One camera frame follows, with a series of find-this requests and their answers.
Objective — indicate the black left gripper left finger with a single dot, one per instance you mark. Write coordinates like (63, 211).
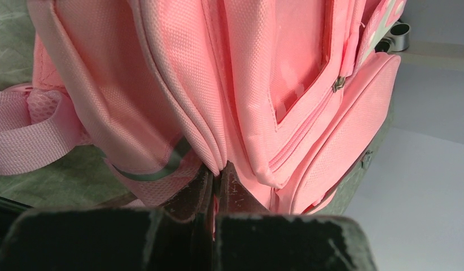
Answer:
(176, 235)

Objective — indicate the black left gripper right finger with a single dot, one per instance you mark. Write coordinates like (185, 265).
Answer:
(250, 237)

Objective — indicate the pink school backpack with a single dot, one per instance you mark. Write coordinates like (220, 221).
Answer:
(281, 98)

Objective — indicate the grey metal switch stand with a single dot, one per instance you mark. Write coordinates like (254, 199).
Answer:
(396, 40)

